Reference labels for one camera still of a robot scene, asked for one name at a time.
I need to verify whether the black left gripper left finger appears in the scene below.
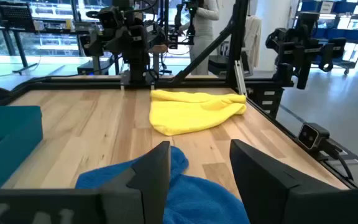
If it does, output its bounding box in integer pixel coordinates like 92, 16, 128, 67
99, 141, 172, 224

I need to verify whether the white hanging garment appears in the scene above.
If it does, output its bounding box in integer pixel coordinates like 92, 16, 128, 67
244, 15, 263, 73

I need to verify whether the black computer box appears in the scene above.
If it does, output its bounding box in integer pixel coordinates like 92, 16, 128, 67
77, 60, 111, 76

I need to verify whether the blue plastic basket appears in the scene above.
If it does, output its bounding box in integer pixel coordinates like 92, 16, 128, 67
0, 105, 44, 190

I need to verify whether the black labelled drawer cabinet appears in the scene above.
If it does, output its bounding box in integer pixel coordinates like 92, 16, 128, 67
247, 87, 285, 121

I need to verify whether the person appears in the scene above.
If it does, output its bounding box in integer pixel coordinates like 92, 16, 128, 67
178, 0, 220, 76

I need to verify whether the small grey depth camera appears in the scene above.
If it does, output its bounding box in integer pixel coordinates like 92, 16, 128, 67
297, 122, 331, 153

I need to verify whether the black aluminium table frame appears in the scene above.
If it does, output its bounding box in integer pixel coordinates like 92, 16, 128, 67
0, 0, 358, 191

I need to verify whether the black camera cable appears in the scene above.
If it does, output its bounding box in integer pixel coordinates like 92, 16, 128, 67
320, 141, 356, 182

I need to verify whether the blue microfiber towel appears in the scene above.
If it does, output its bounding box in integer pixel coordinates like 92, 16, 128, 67
75, 146, 251, 224

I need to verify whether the blue storage shelving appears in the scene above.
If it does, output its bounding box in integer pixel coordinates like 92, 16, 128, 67
293, 0, 358, 75

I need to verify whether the black perforated tray stand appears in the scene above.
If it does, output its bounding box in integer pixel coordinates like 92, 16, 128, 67
0, 0, 42, 75

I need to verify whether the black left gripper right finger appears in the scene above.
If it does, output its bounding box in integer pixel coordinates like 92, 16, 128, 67
229, 139, 358, 224

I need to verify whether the yellow microfiber towel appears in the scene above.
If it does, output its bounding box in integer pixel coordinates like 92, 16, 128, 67
149, 89, 247, 136

